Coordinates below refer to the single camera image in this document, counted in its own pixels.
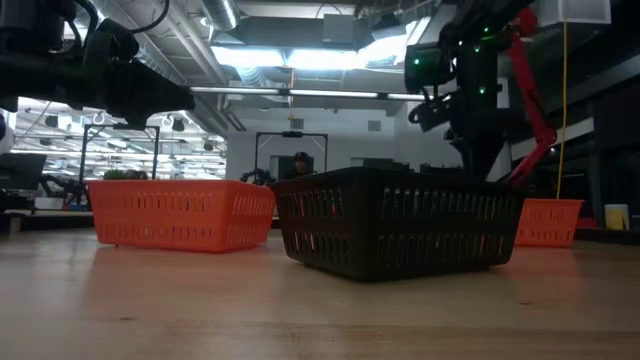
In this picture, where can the silver ceiling duct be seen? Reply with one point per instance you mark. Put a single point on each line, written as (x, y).
(220, 14)

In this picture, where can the yellow and white container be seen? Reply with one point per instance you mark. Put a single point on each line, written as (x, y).
(616, 217)

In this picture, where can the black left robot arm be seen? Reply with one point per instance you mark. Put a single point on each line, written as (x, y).
(35, 70)

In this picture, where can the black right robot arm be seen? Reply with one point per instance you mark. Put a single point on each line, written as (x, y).
(492, 17)

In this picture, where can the dark monitor screen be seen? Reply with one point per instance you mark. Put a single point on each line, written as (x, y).
(20, 171)

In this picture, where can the orange plastic basket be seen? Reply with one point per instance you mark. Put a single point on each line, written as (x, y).
(547, 222)
(180, 215)

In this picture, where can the long ceiling light strip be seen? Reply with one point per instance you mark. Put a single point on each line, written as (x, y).
(300, 92)

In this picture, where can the black metal frame stand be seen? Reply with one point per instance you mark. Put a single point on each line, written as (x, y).
(120, 127)
(291, 134)

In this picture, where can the grey ceiling box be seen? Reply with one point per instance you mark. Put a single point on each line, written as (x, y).
(339, 29)

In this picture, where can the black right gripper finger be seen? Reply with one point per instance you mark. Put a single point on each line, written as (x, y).
(472, 162)
(489, 161)

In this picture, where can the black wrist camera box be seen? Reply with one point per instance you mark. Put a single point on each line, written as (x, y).
(425, 67)

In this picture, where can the black plastic basket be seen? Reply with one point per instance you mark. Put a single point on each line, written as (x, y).
(395, 225)

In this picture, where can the black background robot arm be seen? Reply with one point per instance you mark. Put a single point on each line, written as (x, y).
(257, 176)

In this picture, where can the green plant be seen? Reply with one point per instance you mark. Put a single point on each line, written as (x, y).
(115, 174)

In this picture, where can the person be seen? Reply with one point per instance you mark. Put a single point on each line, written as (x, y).
(301, 164)

